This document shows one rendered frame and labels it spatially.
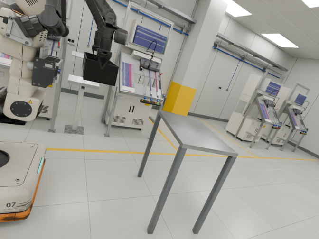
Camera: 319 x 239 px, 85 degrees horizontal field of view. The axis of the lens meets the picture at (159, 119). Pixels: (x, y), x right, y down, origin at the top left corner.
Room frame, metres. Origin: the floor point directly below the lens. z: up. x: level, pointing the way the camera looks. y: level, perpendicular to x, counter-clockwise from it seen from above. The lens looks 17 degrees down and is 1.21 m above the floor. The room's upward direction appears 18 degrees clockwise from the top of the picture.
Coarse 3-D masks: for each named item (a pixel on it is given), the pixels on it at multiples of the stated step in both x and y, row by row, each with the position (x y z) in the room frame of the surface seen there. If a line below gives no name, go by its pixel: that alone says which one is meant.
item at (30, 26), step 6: (18, 18) 0.78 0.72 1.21; (24, 18) 0.81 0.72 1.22; (30, 18) 0.83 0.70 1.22; (36, 18) 0.83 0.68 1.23; (18, 24) 0.78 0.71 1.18; (24, 24) 0.81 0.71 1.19; (30, 24) 0.82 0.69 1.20; (36, 24) 0.83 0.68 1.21; (24, 30) 0.79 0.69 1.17; (30, 30) 0.82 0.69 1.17; (36, 30) 0.84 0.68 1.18; (42, 30) 0.87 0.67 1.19; (30, 36) 0.82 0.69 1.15
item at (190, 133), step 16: (160, 112) 1.60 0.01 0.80; (176, 128) 1.28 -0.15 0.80; (192, 128) 1.42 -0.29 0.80; (192, 144) 1.06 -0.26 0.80; (208, 144) 1.16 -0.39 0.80; (224, 144) 1.28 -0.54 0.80; (144, 160) 1.65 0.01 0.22; (176, 160) 1.02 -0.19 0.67; (224, 176) 1.16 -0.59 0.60; (160, 208) 1.03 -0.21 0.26; (208, 208) 1.16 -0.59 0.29
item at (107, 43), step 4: (104, 40) 0.92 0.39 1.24; (108, 40) 0.93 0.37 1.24; (100, 44) 0.93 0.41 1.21; (104, 44) 0.92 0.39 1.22; (108, 44) 0.93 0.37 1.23; (100, 48) 0.93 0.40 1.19; (104, 48) 0.93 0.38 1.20; (108, 48) 0.94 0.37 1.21; (104, 52) 0.94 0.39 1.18; (108, 52) 0.91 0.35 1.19
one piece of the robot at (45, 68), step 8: (40, 48) 0.96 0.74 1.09; (40, 56) 0.96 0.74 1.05; (48, 56) 1.14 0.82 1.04; (32, 64) 0.93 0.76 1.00; (40, 64) 0.94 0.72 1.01; (48, 64) 0.96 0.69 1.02; (56, 64) 0.98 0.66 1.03; (40, 72) 0.94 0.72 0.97; (48, 72) 0.96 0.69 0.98; (56, 72) 1.19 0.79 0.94; (32, 80) 0.93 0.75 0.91; (40, 80) 0.95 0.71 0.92; (48, 80) 0.97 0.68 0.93
